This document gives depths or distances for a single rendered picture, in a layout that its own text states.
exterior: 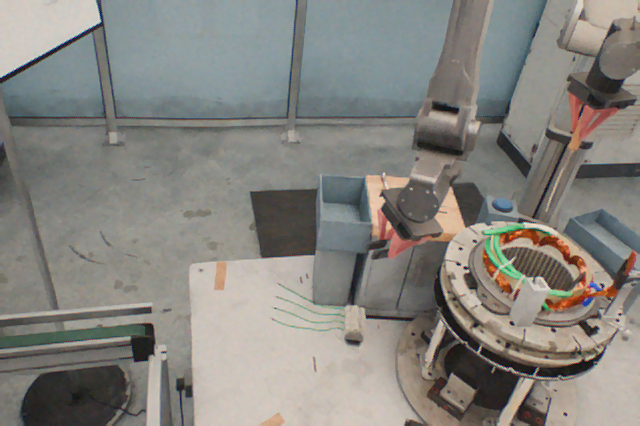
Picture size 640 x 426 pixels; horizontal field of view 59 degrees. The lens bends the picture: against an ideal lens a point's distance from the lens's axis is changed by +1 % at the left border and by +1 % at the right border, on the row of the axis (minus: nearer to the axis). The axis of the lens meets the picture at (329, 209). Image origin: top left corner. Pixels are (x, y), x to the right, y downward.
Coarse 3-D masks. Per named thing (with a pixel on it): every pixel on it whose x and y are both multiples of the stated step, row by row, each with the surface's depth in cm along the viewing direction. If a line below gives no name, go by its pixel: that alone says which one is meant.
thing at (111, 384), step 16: (96, 368) 200; (112, 368) 201; (32, 384) 192; (48, 384) 193; (64, 384) 194; (96, 384) 195; (112, 384) 196; (128, 384) 196; (32, 400) 188; (48, 400) 189; (64, 400) 189; (112, 400) 191; (128, 400) 192; (32, 416) 184; (48, 416) 184; (64, 416) 185; (80, 416) 185; (96, 416) 186; (112, 416) 187
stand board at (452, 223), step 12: (372, 180) 128; (396, 180) 129; (408, 180) 130; (372, 192) 124; (372, 204) 120; (444, 204) 124; (456, 204) 124; (372, 216) 117; (444, 216) 120; (456, 216) 121; (372, 228) 115; (444, 228) 117; (456, 228) 117; (444, 240) 117
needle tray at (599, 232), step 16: (576, 224) 125; (592, 224) 131; (608, 224) 130; (624, 224) 126; (576, 240) 126; (592, 240) 122; (608, 240) 127; (624, 240) 127; (592, 256) 124; (608, 256) 119; (624, 256) 123; (608, 272) 122; (624, 304) 125
